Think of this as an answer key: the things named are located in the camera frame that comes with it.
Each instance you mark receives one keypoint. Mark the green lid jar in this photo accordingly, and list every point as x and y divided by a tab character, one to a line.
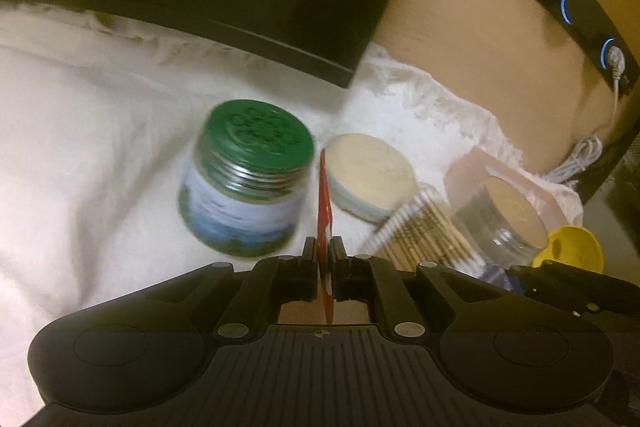
245	177

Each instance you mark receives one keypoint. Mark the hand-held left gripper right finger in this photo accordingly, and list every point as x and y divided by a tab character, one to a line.
345	277

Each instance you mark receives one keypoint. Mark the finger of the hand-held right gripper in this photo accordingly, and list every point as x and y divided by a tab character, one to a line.
575	287

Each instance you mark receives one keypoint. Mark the pack of cotton swabs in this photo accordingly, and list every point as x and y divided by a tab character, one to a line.
430	232

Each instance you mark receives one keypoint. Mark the clear jar with tan lid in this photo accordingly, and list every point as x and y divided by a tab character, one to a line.
500	222

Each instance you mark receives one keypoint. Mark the round cream compact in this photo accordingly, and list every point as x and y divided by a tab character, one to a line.
370	172

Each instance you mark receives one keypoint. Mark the pink cardboard box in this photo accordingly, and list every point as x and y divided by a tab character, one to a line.
467	167

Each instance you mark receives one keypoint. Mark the red card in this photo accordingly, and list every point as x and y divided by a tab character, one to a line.
325	207

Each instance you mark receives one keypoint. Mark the white textured blanket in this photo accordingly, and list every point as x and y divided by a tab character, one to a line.
90	147

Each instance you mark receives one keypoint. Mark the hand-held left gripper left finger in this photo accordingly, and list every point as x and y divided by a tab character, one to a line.
295	277

